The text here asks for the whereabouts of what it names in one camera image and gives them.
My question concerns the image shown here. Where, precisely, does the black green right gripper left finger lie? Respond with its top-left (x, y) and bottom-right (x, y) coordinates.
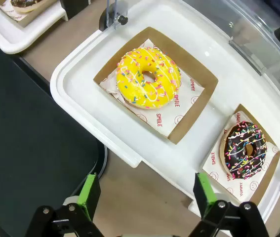
top-left (26, 172), bottom-right (101, 237)

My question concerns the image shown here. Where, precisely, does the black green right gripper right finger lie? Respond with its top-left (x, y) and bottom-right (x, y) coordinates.
top-left (189, 172), bottom-right (269, 237)

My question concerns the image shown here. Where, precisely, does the chocolate donut with coloured sprinkles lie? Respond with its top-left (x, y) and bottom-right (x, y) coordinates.
top-left (220, 121), bottom-right (268, 180)

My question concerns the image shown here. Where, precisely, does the kraft paper donut box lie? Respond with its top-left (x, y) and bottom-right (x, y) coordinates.
top-left (199, 103), bottom-right (280, 205)
top-left (0, 0), bottom-right (59, 28)
top-left (93, 26), bottom-right (219, 145)

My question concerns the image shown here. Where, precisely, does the black plastic serving tray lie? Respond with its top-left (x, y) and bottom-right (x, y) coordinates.
top-left (0, 42), bottom-right (109, 237)

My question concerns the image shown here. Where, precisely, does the yellow glazed sprinkle donut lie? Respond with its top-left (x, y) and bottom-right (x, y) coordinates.
top-left (116, 47), bottom-right (181, 110)

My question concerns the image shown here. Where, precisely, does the chocolate glazed donut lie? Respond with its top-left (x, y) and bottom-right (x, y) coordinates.
top-left (10, 0), bottom-right (44, 13)

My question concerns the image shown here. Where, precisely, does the white printed paper liner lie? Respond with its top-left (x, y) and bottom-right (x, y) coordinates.
top-left (99, 39), bottom-right (204, 138)
top-left (202, 112), bottom-right (280, 198)
top-left (0, 0), bottom-right (32, 22)

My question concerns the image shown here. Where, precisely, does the white display case base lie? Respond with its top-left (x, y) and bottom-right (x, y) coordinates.
top-left (50, 0), bottom-right (280, 223)
top-left (0, 0), bottom-right (69, 54)

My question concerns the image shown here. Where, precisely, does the clear display case lid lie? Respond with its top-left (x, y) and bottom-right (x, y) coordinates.
top-left (106, 0), bottom-right (280, 193)

